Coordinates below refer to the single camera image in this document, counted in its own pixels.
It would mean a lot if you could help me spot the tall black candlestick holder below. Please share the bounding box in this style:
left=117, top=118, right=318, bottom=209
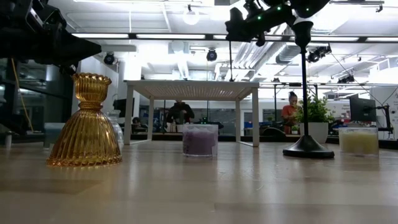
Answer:
left=228, top=39, right=234, bottom=83

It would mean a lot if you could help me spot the silver ventilation duct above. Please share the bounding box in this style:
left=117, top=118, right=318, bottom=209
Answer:
left=275, top=43, right=308, bottom=65

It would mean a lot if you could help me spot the yellow cable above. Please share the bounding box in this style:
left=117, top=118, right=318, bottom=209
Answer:
left=11, top=57, right=34, bottom=132

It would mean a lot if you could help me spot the blue candle jar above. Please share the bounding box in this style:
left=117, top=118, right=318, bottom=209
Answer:
left=43, top=122, right=67, bottom=149

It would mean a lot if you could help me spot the round white ceiling lamp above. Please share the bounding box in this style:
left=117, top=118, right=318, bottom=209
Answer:
left=182, top=4, right=200, bottom=26

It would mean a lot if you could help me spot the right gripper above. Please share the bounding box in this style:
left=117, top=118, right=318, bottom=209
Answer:
left=224, top=0, right=274, bottom=47

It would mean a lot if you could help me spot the small white cup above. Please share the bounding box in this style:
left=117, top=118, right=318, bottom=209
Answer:
left=3, top=130, right=13, bottom=149

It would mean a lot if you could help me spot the white perforated shelf riser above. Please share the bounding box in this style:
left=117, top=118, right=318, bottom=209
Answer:
left=123, top=80, right=261, bottom=147

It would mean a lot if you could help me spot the green plant in white pot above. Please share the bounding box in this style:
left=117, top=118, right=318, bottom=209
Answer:
left=294, top=93, right=336, bottom=144

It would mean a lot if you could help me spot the medium black candlestick holder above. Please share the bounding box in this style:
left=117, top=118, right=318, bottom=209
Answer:
left=282, top=19, right=336, bottom=159

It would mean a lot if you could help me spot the purple candle jar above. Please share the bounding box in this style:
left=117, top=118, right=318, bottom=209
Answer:
left=182, top=123, right=219, bottom=157

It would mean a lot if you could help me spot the yellow candle jar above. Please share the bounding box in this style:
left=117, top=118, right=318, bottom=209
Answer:
left=338, top=126, right=379, bottom=156

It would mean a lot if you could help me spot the person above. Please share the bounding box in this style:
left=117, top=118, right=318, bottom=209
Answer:
left=165, top=100, right=196, bottom=133
left=280, top=90, right=302, bottom=135
left=131, top=116, right=143, bottom=134

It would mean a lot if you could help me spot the long ceiling light bar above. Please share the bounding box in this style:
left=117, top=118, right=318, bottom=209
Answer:
left=71, top=32, right=398, bottom=43

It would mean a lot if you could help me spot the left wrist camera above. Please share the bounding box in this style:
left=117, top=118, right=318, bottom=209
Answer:
left=24, top=0, right=68, bottom=34

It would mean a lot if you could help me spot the black computer monitor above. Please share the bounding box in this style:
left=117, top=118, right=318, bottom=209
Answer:
left=348, top=94, right=377, bottom=123
left=112, top=98, right=135, bottom=119

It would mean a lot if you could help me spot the amber ribbed glass candle holder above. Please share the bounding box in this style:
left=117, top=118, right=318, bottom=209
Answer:
left=46, top=72, right=123, bottom=167

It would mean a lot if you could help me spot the clear glass candle holder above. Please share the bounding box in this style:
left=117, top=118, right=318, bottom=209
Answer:
left=105, top=109, right=125, bottom=150

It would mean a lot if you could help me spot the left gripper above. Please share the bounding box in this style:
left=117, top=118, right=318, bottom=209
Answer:
left=0, top=27, right=103, bottom=75

